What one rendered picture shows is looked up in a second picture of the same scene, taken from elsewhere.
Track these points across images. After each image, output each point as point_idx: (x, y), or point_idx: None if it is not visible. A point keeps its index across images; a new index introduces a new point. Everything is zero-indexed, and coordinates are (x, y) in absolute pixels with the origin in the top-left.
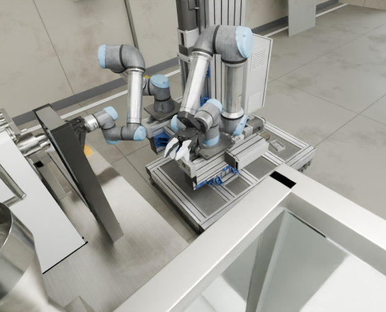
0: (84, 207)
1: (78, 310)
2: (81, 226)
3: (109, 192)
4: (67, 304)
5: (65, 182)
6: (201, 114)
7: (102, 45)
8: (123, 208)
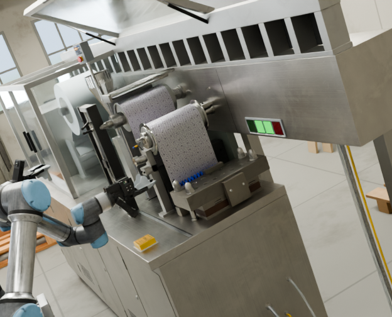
0: (147, 211)
1: (117, 138)
2: (150, 203)
3: (124, 223)
4: (121, 137)
5: (166, 219)
6: (4, 183)
7: (27, 180)
8: (115, 218)
